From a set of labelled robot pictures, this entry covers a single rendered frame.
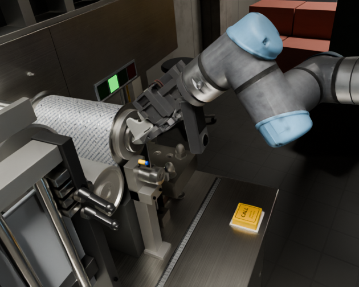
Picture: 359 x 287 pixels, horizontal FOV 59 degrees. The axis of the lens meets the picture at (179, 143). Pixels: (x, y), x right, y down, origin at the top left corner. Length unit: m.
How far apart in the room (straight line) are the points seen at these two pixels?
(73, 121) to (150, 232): 0.34
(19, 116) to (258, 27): 0.34
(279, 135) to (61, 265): 0.36
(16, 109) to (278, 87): 0.36
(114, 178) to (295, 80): 0.42
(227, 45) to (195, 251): 0.59
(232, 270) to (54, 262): 0.51
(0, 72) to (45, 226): 0.52
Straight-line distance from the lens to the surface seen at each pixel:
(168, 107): 0.59
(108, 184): 0.70
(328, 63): 0.58
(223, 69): 0.50
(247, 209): 0.98
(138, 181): 0.74
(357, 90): 0.55
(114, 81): 1.20
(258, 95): 0.48
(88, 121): 0.73
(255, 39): 0.47
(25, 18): 0.95
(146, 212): 0.80
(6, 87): 0.91
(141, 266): 0.91
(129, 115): 0.71
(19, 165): 0.38
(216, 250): 0.92
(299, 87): 0.51
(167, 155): 1.03
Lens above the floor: 1.63
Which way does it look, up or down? 34 degrees down
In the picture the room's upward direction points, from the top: 6 degrees counter-clockwise
